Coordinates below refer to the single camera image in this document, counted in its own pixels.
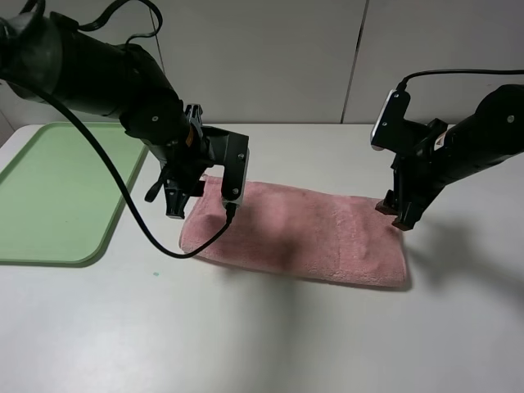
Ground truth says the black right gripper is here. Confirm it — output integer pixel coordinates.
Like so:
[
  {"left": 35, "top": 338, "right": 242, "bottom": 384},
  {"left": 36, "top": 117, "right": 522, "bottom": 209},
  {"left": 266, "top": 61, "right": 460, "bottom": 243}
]
[{"left": 375, "top": 119, "right": 454, "bottom": 232}]

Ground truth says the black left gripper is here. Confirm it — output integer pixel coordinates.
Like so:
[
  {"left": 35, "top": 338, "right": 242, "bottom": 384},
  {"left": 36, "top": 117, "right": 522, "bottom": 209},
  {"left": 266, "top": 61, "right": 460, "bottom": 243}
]
[{"left": 160, "top": 104, "right": 215, "bottom": 219}]

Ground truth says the pink terry towel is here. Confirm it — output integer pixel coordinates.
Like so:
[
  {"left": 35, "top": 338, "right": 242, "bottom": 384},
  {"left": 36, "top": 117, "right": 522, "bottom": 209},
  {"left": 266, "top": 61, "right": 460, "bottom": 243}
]
[{"left": 197, "top": 182, "right": 407, "bottom": 288}]

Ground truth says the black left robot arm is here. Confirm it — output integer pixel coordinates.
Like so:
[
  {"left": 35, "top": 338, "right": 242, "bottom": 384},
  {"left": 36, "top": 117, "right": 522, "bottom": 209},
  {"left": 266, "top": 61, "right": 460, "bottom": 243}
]
[{"left": 1, "top": 11, "right": 212, "bottom": 219}]

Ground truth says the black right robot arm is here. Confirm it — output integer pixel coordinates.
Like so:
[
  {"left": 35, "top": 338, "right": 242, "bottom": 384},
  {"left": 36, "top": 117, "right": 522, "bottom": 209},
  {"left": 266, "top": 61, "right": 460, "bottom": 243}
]
[{"left": 370, "top": 84, "right": 523, "bottom": 231}]

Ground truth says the light green plastic tray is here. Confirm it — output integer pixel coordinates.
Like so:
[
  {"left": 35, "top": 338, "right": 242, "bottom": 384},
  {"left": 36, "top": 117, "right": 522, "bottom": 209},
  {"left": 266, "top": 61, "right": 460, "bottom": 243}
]
[{"left": 1, "top": 123, "right": 125, "bottom": 268}]

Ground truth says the black left strap loop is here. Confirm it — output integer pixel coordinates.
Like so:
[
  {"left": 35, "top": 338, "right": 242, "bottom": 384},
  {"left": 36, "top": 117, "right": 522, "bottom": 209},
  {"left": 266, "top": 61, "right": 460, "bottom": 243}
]
[{"left": 143, "top": 175, "right": 171, "bottom": 204}]

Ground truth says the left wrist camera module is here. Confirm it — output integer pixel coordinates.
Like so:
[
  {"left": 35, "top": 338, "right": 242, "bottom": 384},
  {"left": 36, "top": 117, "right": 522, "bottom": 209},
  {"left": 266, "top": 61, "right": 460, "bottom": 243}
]
[{"left": 210, "top": 128, "right": 250, "bottom": 206}]

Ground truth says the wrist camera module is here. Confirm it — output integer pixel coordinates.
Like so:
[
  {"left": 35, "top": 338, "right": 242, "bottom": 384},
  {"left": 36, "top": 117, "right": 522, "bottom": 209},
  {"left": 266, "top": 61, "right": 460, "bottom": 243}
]
[
  {"left": 370, "top": 90, "right": 429, "bottom": 156},
  {"left": 210, "top": 128, "right": 250, "bottom": 206}
]

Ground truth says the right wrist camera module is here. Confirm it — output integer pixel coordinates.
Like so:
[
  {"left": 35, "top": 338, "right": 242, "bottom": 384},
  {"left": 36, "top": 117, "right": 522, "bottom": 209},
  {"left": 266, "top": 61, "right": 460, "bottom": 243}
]
[{"left": 370, "top": 90, "right": 429, "bottom": 156}]

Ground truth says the black left camera cable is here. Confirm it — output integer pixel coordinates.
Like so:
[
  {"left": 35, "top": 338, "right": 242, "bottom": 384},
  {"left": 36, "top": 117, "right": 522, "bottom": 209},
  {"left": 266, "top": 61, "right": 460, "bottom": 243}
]
[{"left": 24, "top": 0, "right": 238, "bottom": 259}]

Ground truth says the black camera cable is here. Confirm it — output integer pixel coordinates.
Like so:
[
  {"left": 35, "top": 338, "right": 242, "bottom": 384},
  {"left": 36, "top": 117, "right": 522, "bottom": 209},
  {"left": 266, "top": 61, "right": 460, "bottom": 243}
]
[
  {"left": 24, "top": 0, "right": 238, "bottom": 259},
  {"left": 395, "top": 69, "right": 524, "bottom": 93}
]

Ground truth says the black right camera cable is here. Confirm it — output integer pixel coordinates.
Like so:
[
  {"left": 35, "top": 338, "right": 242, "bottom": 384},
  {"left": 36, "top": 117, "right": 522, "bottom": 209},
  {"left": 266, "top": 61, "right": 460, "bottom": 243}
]
[{"left": 395, "top": 69, "right": 524, "bottom": 93}]

